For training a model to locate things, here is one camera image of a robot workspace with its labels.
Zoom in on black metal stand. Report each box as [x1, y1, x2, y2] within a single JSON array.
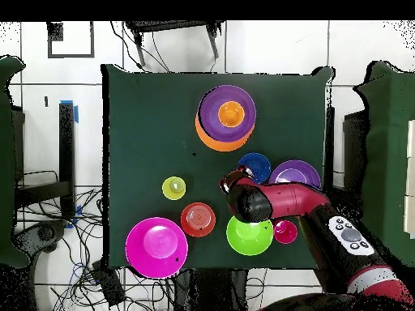
[[124, 20, 225, 67]]

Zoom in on large yellow-orange plastic bowl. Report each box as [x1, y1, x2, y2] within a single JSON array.
[[194, 114, 256, 152]]

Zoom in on white boxes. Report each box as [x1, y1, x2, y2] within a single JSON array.
[[403, 119, 415, 239]]

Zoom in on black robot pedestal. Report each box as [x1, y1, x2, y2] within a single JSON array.
[[174, 268, 249, 311]]

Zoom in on red plastic cup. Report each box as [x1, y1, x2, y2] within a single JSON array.
[[272, 219, 298, 245]]

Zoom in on green cloth side table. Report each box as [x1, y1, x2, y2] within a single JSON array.
[[0, 54, 30, 269], [351, 60, 415, 274]]

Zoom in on floor cable bundle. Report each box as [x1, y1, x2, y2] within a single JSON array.
[[15, 169, 182, 311]]

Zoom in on black floor stand base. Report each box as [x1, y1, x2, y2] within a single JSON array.
[[12, 219, 69, 257]]

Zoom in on green plastic bowl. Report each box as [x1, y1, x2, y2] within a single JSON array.
[[225, 215, 275, 257]]

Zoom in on blue plastic bowl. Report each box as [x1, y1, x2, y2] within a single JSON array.
[[237, 152, 272, 185]]

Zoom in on orange plastic cup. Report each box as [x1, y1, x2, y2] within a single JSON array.
[[217, 100, 246, 129]]

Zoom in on black table frame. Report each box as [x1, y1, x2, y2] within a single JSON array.
[[323, 106, 367, 224], [12, 100, 79, 221]]

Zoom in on black power adapter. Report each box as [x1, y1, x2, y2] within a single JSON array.
[[90, 262, 126, 307]]

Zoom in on purple plastic bowl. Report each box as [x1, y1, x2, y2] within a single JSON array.
[[268, 159, 322, 190], [196, 84, 257, 143]]

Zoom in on red-orange plastic bowl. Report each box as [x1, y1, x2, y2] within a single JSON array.
[[180, 202, 217, 238]]

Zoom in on yellow plastic cup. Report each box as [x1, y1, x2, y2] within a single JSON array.
[[161, 176, 187, 201]]

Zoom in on dark green table cloth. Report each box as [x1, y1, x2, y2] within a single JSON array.
[[101, 63, 335, 271]]

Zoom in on large pink plastic bowl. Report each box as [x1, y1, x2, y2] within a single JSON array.
[[125, 216, 189, 279]]

